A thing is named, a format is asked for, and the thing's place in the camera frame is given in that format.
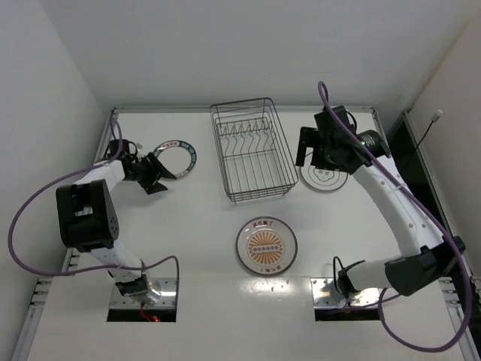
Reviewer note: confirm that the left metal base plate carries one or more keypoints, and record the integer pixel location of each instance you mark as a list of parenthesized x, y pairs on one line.
[(160, 295)]

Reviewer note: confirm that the green rimmed white plate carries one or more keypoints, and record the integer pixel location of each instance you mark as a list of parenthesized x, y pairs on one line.
[(178, 156)]

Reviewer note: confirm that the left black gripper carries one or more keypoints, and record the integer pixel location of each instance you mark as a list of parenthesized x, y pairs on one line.
[(149, 173)]

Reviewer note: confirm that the white plate grey pattern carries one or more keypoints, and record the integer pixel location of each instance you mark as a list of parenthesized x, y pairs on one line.
[(322, 180)]

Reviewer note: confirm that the orange sunburst plate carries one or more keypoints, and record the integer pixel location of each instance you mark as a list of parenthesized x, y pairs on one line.
[(266, 246)]

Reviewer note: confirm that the grey wire dish rack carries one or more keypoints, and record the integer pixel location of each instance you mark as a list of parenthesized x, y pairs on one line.
[(254, 157)]

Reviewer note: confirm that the black cable white plug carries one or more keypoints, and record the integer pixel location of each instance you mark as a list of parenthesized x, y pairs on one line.
[(435, 117)]

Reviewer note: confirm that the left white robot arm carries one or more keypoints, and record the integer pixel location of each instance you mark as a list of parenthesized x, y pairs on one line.
[(88, 222)]

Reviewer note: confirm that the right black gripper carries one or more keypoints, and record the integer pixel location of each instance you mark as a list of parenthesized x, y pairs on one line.
[(307, 141)]

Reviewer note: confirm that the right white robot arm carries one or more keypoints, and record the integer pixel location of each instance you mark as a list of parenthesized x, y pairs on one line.
[(426, 254)]

